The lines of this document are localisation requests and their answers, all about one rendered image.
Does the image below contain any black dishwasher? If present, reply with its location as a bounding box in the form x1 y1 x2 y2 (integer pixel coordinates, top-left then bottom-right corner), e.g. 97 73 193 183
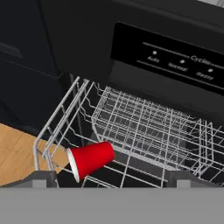
38 0 224 188

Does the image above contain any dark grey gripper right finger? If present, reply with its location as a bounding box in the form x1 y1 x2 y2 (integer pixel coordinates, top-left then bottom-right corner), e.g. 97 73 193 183
167 170 224 188

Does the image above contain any dark cabinet run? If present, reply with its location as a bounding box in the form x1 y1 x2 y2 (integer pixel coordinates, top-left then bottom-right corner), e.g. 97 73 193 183
0 0 71 138

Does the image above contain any red plastic cup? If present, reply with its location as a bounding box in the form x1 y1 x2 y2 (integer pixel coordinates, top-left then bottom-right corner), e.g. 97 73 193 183
66 141 116 184

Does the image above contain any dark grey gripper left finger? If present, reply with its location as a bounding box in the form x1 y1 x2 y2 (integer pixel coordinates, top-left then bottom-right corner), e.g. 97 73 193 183
2 170 58 188

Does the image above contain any grey wire dishwasher rack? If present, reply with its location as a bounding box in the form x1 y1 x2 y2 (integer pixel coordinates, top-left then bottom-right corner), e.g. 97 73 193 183
32 76 224 188

